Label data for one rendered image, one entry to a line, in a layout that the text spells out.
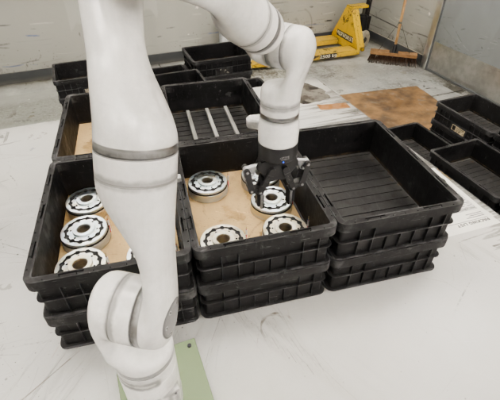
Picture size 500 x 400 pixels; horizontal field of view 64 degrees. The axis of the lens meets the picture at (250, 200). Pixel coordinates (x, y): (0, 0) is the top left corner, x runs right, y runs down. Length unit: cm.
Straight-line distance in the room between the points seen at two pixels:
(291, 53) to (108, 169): 34
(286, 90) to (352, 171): 55
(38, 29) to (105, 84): 379
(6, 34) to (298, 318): 375
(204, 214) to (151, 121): 59
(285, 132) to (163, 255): 33
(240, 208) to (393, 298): 43
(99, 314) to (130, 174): 20
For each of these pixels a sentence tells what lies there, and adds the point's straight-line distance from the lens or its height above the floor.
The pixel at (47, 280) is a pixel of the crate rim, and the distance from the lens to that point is 79.
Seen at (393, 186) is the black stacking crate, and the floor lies 83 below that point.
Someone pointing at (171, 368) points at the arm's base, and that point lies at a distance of 67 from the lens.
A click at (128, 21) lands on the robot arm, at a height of 136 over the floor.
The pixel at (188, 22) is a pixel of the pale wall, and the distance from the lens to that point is 433.
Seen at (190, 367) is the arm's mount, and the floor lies 75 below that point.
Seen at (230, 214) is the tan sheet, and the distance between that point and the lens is 98.
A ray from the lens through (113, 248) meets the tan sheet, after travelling 95.
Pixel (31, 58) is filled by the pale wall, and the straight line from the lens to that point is 429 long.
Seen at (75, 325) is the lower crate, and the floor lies 78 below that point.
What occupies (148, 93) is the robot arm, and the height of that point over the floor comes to 131.
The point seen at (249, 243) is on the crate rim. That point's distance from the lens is 77.
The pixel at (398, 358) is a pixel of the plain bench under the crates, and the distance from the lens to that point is 94.
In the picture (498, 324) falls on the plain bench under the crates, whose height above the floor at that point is 70.
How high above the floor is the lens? 148
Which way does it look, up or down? 39 degrees down
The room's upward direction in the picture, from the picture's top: straight up
